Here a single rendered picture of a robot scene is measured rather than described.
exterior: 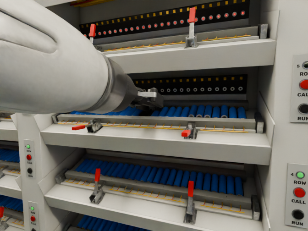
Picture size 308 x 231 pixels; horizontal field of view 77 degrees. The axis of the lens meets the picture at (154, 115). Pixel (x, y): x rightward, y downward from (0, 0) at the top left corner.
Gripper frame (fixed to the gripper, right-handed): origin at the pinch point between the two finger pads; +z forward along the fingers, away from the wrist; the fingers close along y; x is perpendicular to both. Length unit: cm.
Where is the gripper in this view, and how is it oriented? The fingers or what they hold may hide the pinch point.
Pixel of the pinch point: (149, 104)
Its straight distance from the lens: 51.2
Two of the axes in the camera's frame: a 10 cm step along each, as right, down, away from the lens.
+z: 3.4, 0.8, 9.4
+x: -0.5, 10.0, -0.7
